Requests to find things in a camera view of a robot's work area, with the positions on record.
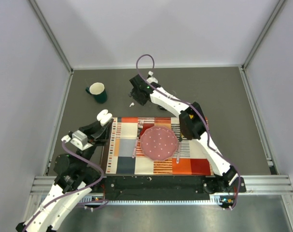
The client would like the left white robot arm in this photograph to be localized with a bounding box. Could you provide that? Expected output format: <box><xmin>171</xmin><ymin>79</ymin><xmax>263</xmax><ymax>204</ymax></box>
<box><xmin>15</xmin><ymin>114</ymin><xmax>113</xmax><ymax>232</ymax></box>

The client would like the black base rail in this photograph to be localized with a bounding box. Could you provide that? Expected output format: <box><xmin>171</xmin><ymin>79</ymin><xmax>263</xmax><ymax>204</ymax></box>
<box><xmin>30</xmin><ymin>174</ymin><xmax>293</xmax><ymax>206</ymax></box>

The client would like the aluminium frame post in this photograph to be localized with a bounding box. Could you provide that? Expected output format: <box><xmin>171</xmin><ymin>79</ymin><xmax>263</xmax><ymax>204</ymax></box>
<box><xmin>241</xmin><ymin>0</ymin><xmax>287</xmax><ymax>71</ymax></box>
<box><xmin>28</xmin><ymin>0</ymin><xmax>73</xmax><ymax>73</ymax></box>

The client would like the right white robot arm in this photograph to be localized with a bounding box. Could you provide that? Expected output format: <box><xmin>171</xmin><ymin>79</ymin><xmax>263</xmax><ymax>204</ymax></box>
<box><xmin>129</xmin><ymin>75</ymin><xmax>241</xmax><ymax>191</ymax></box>

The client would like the pink dotted plate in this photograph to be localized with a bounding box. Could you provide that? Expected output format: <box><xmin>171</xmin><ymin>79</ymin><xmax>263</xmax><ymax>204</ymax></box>
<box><xmin>140</xmin><ymin>126</ymin><xmax>179</xmax><ymax>161</ymax></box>

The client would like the left aluminium frame post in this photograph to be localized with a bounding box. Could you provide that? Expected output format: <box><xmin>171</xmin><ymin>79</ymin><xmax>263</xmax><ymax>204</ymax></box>
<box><xmin>28</xmin><ymin>0</ymin><xmax>73</xmax><ymax>73</ymax></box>

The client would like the pink handled fork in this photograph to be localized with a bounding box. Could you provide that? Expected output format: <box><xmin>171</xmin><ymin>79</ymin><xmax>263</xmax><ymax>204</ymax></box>
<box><xmin>132</xmin><ymin>120</ymin><xmax>144</xmax><ymax>159</ymax></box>

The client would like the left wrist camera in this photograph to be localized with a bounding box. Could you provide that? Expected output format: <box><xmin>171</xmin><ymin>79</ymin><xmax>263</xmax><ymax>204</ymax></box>
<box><xmin>61</xmin><ymin>130</ymin><xmax>93</xmax><ymax>151</ymax></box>

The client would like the dark green mug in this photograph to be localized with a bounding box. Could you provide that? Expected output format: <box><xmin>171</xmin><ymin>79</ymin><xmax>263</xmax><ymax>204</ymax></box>
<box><xmin>85</xmin><ymin>82</ymin><xmax>108</xmax><ymax>104</ymax></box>

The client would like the colourful patchwork placemat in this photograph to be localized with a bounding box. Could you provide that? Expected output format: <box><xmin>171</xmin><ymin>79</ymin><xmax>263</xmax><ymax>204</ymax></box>
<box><xmin>101</xmin><ymin>117</ymin><xmax>213</xmax><ymax>175</ymax></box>

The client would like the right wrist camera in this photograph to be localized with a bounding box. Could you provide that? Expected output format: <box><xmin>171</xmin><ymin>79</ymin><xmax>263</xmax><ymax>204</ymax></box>
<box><xmin>146</xmin><ymin>71</ymin><xmax>158</xmax><ymax>84</ymax></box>

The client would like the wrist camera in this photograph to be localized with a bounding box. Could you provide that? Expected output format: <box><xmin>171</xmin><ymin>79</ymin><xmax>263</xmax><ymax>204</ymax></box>
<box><xmin>146</xmin><ymin>71</ymin><xmax>158</xmax><ymax>84</ymax></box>
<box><xmin>61</xmin><ymin>130</ymin><xmax>93</xmax><ymax>151</ymax></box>

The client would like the right aluminium frame post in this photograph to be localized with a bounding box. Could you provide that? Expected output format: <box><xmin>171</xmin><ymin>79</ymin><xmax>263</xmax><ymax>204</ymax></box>
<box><xmin>241</xmin><ymin>0</ymin><xmax>287</xmax><ymax>71</ymax></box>

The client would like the white charging case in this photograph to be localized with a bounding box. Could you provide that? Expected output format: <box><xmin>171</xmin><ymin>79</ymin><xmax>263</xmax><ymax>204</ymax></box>
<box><xmin>97</xmin><ymin>109</ymin><xmax>112</xmax><ymax>126</ymax></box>

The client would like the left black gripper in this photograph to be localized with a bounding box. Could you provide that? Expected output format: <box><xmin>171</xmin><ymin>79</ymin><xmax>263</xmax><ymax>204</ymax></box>
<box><xmin>76</xmin><ymin>115</ymin><xmax>113</xmax><ymax>170</ymax></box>

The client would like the pink handled knife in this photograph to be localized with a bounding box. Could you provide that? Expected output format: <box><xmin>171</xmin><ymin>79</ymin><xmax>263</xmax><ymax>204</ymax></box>
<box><xmin>176</xmin><ymin>134</ymin><xmax>183</xmax><ymax>164</ymax></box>

